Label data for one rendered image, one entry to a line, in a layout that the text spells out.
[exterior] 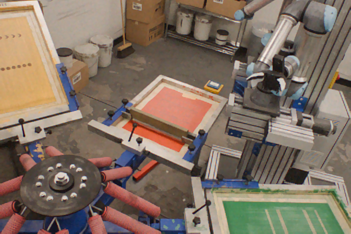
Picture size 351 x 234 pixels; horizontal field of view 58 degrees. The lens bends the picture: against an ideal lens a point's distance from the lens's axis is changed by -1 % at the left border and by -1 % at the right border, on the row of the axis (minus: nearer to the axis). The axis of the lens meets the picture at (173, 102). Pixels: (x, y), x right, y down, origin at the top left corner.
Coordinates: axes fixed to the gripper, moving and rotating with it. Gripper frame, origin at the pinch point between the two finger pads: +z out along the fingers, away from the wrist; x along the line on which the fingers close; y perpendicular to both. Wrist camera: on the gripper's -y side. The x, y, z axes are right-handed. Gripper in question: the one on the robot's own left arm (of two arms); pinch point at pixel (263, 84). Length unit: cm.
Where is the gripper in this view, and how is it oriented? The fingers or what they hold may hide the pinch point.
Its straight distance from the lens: 133.5
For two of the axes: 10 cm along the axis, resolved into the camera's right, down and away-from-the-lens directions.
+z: -6.0, 4.0, -6.9
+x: -8.0, -3.2, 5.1
